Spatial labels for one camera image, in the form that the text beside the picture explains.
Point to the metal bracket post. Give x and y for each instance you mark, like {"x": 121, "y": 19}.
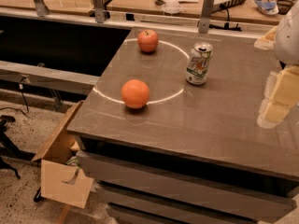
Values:
{"x": 99, "y": 11}
{"x": 41, "y": 8}
{"x": 205, "y": 16}

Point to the blue white bowl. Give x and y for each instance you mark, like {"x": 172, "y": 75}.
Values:
{"x": 267, "y": 8}

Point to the metal bracket post middle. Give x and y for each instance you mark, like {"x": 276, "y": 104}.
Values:
{"x": 99, "y": 11}

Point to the clear plastic cup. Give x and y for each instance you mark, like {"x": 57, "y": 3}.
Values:
{"x": 172, "y": 7}

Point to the metal bracket post right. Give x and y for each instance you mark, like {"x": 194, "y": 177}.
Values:
{"x": 205, "y": 16}

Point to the open cardboard box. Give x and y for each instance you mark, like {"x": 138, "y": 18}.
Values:
{"x": 60, "y": 181}

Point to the black chair base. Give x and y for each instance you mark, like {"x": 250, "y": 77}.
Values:
{"x": 9, "y": 149}

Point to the black mesh cup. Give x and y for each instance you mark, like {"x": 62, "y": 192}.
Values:
{"x": 284, "y": 6}

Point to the grey drawer cabinet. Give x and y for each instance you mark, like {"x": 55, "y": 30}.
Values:
{"x": 147, "y": 187}

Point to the red apple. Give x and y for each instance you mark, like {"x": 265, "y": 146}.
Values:
{"x": 148, "y": 40}

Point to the orange fruit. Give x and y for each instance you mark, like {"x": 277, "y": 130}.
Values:
{"x": 135, "y": 93}

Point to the power strip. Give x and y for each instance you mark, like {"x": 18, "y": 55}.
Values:
{"x": 223, "y": 4}

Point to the metal bracket post left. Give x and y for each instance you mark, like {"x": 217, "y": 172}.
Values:
{"x": 41, "y": 8}

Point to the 7up soda can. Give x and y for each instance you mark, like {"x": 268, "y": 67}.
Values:
{"x": 197, "y": 67}

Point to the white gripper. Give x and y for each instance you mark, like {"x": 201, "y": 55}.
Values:
{"x": 288, "y": 37}

